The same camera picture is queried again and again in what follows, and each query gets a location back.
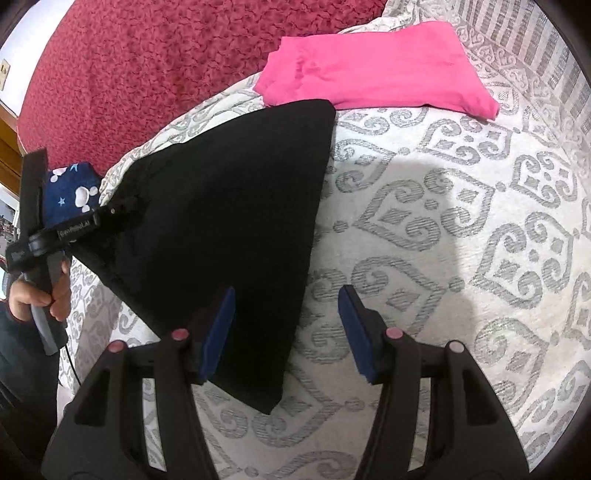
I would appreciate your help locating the wooden furniture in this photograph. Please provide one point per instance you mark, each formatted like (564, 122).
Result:
(10, 147)

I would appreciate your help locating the navy printed cloth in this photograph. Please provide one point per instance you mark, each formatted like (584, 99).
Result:
(69, 194)

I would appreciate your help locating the wall switch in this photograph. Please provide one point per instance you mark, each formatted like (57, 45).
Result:
(3, 74)

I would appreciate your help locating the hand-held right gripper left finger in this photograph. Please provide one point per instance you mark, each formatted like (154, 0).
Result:
(217, 337)

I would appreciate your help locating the black pants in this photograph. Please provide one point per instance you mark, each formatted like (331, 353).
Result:
(221, 207)

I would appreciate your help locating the person's left hand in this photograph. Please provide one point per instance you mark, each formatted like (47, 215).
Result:
(23, 297)

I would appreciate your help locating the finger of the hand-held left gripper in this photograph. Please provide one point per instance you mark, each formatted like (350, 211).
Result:
(117, 210)

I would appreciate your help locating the person's left forearm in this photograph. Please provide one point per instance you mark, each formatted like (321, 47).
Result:
(25, 369)

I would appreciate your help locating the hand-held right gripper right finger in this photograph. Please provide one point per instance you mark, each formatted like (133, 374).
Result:
(353, 332)

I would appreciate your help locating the red textured blanket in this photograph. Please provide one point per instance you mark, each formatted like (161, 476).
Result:
(152, 64)

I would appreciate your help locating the pink folded garment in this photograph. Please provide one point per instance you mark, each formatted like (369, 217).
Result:
(378, 64)

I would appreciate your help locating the white grey patterned bedspread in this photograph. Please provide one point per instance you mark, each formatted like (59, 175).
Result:
(443, 240)

